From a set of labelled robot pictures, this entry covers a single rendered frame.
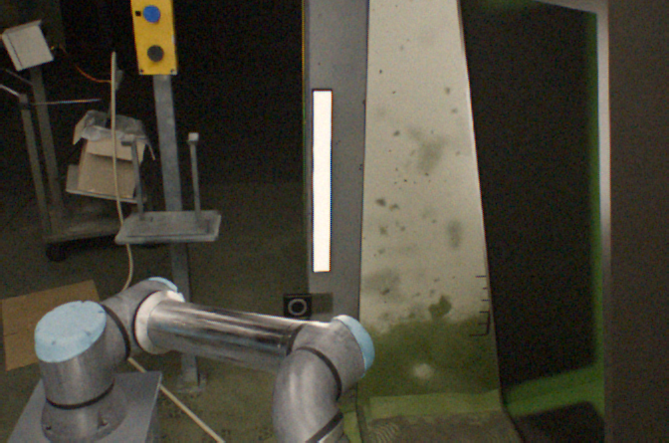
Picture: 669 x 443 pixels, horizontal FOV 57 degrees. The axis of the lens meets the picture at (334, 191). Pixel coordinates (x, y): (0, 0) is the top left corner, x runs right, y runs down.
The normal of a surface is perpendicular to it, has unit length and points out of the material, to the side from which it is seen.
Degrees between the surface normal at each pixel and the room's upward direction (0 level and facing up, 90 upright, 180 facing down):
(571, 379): 90
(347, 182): 90
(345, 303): 90
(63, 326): 5
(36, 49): 90
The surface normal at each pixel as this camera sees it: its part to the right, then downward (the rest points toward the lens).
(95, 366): 0.81, 0.23
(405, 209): 0.10, 0.37
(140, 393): 0.01, -0.93
